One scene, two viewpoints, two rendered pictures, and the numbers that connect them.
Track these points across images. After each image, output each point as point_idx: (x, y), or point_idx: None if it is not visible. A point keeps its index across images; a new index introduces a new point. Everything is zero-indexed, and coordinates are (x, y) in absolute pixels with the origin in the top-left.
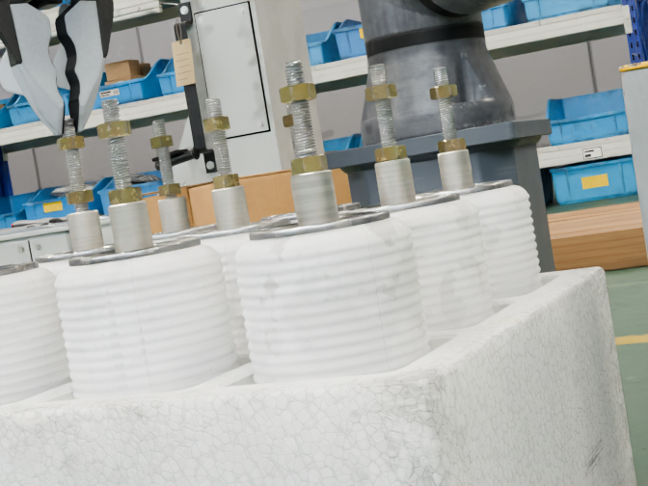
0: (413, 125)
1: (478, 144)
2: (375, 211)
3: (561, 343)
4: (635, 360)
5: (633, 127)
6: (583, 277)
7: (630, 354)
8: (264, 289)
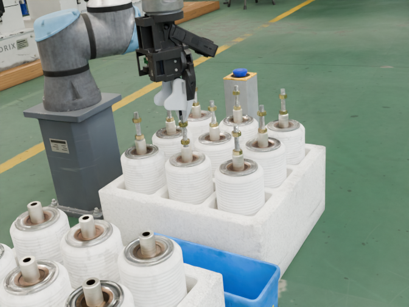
0: (94, 100)
1: (115, 102)
2: (277, 120)
3: None
4: (36, 171)
5: (247, 92)
6: None
7: (25, 171)
8: (299, 140)
